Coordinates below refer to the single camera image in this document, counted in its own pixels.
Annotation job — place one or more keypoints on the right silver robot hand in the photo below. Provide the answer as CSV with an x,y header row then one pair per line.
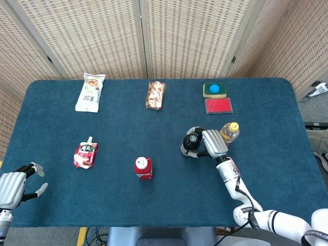
x,y
215,143

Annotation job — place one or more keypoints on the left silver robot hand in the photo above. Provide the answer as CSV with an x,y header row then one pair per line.
x,y
10,189

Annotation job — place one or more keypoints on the dark tea bottle black cap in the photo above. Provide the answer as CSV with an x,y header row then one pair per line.
x,y
191,141

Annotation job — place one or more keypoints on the red juice bottle white cap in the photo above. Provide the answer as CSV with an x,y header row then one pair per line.
x,y
144,170

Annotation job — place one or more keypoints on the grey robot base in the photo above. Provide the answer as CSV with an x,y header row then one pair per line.
x,y
159,238

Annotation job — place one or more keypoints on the iced tea bottle yellow cap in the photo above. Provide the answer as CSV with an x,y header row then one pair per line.
x,y
232,133

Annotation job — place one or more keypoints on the red ink pad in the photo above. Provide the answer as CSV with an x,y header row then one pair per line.
x,y
218,105

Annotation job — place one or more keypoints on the yellow green sponge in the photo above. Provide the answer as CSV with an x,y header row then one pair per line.
x,y
222,94

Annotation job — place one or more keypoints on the blue ball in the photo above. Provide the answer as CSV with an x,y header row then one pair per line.
x,y
214,88

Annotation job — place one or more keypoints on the gold wrapped snack pack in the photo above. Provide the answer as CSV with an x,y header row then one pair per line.
x,y
155,96

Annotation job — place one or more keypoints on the red jelly spout pouch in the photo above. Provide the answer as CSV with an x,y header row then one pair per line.
x,y
84,153

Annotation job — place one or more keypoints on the blue table cloth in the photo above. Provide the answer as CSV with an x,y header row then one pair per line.
x,y
153,200

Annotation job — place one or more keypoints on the black screen hinge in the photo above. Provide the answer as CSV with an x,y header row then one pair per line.
x,y
49,59
233,59

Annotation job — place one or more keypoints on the beige trouser leg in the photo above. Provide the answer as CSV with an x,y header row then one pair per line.
x,y
317,139

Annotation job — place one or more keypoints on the black floor stand bar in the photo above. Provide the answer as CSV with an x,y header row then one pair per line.
x,y
316,125

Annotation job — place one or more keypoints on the white black sneaker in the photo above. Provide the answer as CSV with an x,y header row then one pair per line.
x,y
323,160

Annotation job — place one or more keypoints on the white floor device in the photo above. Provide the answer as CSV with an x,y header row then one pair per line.
x,y
320,89

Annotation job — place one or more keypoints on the white snack bag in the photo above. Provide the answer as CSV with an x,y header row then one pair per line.
x,y
89,97

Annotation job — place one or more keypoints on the woven folding screen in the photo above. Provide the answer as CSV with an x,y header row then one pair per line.
x,y
89,38

